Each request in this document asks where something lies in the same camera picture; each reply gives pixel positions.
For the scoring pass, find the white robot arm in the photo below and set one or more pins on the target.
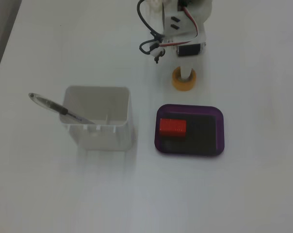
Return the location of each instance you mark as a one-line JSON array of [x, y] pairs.
[[204, 12]]

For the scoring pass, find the black ballpoint pen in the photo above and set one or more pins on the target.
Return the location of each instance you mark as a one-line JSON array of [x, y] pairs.
[[49, 104]]

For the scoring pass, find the purple metal tray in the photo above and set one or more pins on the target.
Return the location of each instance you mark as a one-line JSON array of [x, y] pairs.
[[202, 138]]

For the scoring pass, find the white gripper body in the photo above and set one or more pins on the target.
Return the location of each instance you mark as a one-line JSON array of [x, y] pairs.
[[188, 50]]

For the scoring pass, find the black zip tie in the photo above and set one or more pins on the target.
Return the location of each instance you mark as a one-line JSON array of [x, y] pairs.
[[157, 59]]

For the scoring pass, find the yellow tape roll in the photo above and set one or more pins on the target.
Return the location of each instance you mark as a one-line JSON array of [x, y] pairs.
[[184, 86]]

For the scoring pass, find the white plastic box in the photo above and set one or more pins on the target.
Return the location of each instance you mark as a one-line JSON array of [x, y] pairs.
[[105, 140]]

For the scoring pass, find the red block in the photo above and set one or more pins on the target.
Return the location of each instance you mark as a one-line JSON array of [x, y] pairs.
[[173, 127]]

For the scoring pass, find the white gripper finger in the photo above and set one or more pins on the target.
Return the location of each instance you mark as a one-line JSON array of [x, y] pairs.
[[186, 69]]

